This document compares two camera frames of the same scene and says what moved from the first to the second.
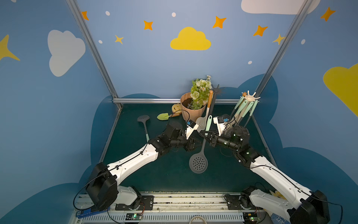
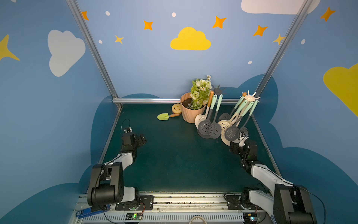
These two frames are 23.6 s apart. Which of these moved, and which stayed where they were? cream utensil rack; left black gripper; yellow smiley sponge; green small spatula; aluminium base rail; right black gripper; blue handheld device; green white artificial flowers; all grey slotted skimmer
Moved: left black gripper; all grey slotted skimmer; right black gripper
Stayed: blue handheld device; green white artificial flowers; aluminium base rail; yellow smiley sponge; green small spatula; cream utensil rack
